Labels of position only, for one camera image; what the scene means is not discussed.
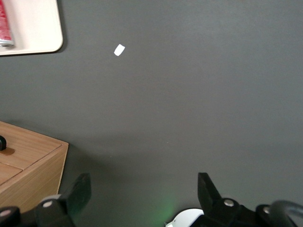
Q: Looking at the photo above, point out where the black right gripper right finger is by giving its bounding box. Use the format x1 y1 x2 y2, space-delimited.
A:
197 172 245 227

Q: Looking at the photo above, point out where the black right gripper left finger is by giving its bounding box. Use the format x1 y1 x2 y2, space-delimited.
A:
35 172 92 227

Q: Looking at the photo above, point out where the beige plastic tray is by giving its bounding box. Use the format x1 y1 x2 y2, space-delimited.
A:
0 0 64 56

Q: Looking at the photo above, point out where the wooden drawer cabinet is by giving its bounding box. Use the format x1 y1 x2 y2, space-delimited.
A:
0 121 70 213

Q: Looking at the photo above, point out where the wooden drawer front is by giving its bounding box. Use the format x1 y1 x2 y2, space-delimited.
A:
0 127 62 170

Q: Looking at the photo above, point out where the small white paper scrap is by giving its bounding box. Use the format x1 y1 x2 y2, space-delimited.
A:
114 44 126 57

